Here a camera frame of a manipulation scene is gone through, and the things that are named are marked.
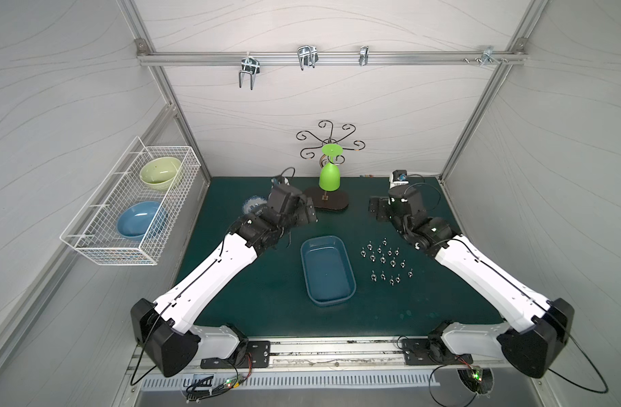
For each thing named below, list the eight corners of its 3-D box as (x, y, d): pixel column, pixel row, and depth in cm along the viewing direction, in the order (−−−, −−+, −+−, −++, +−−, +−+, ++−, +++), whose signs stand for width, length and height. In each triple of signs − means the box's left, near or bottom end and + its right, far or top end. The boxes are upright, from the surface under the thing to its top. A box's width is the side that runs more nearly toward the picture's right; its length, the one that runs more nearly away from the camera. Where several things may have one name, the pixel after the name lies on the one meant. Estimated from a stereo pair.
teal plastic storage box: (310, 310, 83) (310, 304, 78) (300, 248, 98) (299, 239, 93) (357, 301, 85) (359, 294, 80) (339, 241, 100) (340, 232, 95)
